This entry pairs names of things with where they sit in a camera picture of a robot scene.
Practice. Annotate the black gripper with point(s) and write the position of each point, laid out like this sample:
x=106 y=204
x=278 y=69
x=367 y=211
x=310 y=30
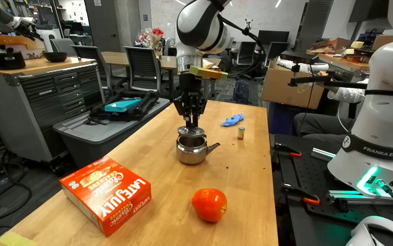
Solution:
x=191 y=86

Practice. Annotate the steel lid black knob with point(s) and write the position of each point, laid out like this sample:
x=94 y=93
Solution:
x=191 y=131

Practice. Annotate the white handheld VR controller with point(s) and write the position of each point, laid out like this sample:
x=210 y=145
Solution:
x=346 y=95

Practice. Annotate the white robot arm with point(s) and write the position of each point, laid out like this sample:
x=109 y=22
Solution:
x=382 y=118

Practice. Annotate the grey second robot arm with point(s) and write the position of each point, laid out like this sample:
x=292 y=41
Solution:
x=5 y=18

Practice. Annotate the steel kettle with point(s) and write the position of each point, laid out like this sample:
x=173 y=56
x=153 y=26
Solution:
x=191 y=152

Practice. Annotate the wooden meeting table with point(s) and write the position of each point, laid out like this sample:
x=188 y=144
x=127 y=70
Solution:
x=166 y=62

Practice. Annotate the grey mesh office chair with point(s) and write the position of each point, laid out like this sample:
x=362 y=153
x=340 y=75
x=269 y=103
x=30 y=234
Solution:
x=89 y=59
x=142 y=69

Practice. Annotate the teal case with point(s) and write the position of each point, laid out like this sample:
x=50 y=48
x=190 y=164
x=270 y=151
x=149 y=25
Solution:
x=123 y=104

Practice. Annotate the grey storage bin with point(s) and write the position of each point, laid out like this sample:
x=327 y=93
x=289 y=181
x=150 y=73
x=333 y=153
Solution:
x=105 y=134

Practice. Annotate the brown cardboard box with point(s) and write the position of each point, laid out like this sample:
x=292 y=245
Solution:
x=286 y=93

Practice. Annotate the orange toy tomato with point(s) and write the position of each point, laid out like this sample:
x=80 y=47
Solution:
x=209 y=205

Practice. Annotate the orange cracker box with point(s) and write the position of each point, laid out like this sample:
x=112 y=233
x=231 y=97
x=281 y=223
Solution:
x=105 y=196

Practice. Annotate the operator legs dark trousers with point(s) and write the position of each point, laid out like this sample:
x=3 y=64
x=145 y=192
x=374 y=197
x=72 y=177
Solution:
x=319 y=123

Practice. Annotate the aluminium extrusion bar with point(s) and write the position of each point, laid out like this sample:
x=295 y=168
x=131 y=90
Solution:
x=323 y=153
x=341 y=196

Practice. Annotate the black bowl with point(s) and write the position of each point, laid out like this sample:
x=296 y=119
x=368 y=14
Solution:
x=54 y=56

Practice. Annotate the black robot stand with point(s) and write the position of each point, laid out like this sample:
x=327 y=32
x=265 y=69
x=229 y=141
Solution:
x=285 y=219

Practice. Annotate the grey tool cabinet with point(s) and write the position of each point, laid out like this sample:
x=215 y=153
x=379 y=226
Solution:
x=33 y=104

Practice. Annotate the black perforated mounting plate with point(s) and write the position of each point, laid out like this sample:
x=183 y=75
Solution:
x=327 y=226

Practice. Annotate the black pot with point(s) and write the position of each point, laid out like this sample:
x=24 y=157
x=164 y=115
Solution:
x=5 y=59

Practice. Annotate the yellow sponge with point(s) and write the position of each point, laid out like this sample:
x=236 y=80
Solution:
x=16 y=239

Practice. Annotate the yellow green wrist camera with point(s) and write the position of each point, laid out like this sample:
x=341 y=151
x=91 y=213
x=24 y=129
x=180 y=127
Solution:
x=207 y=73

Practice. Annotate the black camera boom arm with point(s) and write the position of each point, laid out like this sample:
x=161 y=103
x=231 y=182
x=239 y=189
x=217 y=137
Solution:
x=323 y=81

